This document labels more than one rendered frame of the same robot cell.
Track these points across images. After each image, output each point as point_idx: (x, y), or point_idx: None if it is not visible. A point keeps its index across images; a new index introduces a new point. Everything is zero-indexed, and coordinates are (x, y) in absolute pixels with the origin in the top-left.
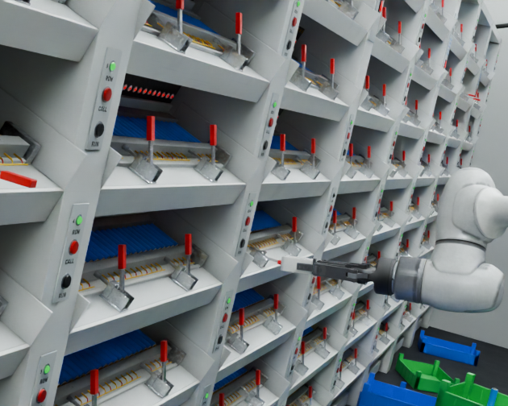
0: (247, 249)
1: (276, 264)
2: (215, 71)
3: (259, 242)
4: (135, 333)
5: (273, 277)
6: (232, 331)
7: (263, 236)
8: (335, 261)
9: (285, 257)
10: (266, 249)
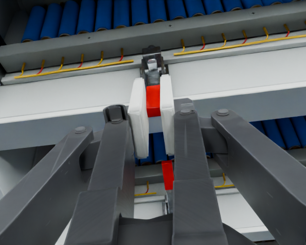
0: (199, 48)
1: (267, 86)
2: None
3: (263, 30)
4: None
5: (296, 111)
6: (227, 183)
7: (288, 12)
8: (252, 129)
9: (133, 82)
10: (288, 44)
